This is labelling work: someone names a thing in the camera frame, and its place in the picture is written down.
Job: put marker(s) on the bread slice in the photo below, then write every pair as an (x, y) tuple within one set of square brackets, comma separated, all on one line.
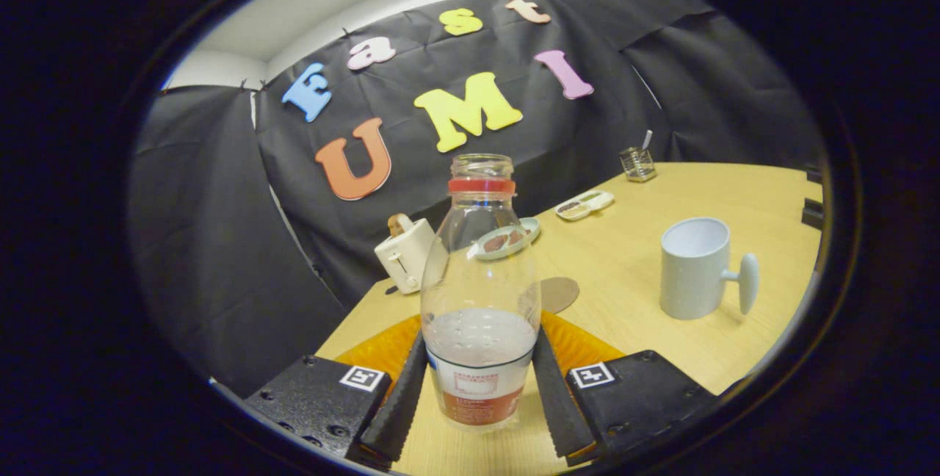
[(400, 225)]

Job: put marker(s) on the pale grey cup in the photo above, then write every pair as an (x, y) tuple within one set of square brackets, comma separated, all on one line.
[(690, 278)]

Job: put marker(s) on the round brown coaster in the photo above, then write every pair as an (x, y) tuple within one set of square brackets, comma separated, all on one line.
[(562, 294)]

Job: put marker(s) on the clear juice bottle red label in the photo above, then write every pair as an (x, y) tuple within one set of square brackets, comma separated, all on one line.
[(481, 285)]

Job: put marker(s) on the pale green plate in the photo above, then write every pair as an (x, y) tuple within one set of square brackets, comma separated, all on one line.
[(531, 227)]

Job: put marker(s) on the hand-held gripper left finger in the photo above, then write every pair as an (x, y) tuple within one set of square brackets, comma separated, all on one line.
[(400, 410)]

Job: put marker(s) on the small white divided dish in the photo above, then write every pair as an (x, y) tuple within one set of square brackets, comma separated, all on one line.
[(584, 206)]

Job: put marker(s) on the brown food piece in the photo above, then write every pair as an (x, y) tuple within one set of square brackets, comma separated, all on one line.
[(496, 243), (515, 237)]

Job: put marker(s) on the wooden table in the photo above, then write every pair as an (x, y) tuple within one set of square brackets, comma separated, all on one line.
[(624, 344)]

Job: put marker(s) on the white toaster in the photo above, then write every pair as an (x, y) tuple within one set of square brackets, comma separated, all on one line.
[(404, 259)]

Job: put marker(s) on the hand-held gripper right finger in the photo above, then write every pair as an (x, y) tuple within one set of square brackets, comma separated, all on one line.
[(562, 410)]

